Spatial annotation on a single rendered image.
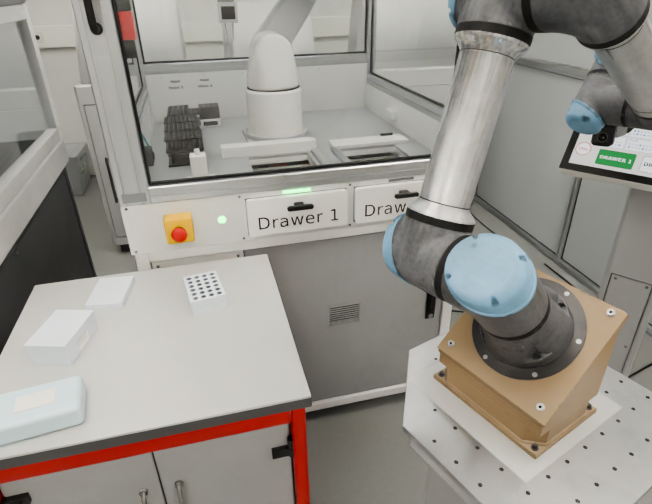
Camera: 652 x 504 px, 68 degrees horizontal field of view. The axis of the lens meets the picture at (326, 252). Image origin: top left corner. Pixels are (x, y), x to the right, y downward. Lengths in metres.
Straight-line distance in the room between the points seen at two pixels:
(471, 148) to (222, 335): 0.67
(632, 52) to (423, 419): 0.67
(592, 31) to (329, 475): 1.48
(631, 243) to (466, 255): 1.06
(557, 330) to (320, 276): 0.87
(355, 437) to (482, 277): 1.26
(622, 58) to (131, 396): 1.01
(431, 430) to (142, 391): 0.55
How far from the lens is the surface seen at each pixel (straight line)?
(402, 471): 1.83
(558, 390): 0.88
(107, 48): 1.29
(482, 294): 0.72
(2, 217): 1.62
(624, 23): 0.82
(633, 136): 1.64
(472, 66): 0.81
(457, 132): 0.80
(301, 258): 1.50
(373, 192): 1.44
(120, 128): 1.32
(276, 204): 1.37
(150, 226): 1.40
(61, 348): 1.14
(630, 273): 1.80
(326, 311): 1.63
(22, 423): 1.02
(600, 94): 1.14
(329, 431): 1.92
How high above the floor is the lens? 1.45
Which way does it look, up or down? 29 degrees down
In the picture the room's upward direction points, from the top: 1 degrees counter-clockwise
